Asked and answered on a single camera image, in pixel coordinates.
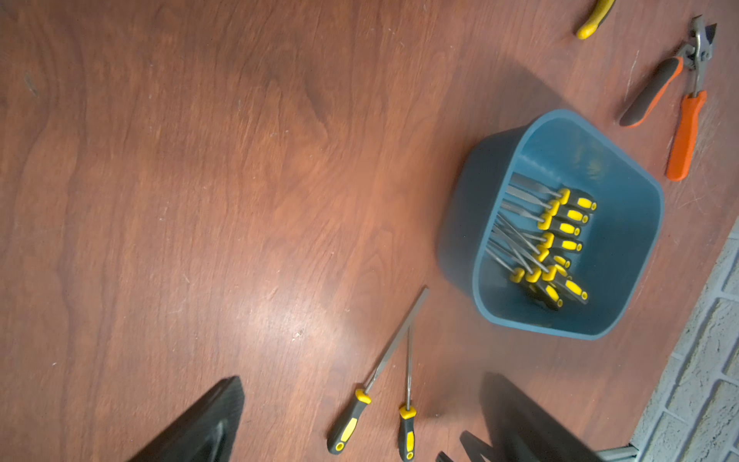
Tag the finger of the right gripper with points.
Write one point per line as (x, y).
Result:
(478, 450)
(443, 457)

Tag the orange handled pliers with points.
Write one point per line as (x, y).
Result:
(694, 54)

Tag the yellow handled pliers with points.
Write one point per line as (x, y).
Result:
(595, 19)

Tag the teal plastic storage box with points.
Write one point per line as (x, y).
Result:
(560, 150)

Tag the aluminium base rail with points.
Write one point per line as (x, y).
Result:
(624, 454)

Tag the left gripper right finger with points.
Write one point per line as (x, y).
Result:
(524, 429)

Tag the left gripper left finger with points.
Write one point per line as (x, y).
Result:
(206, 431)

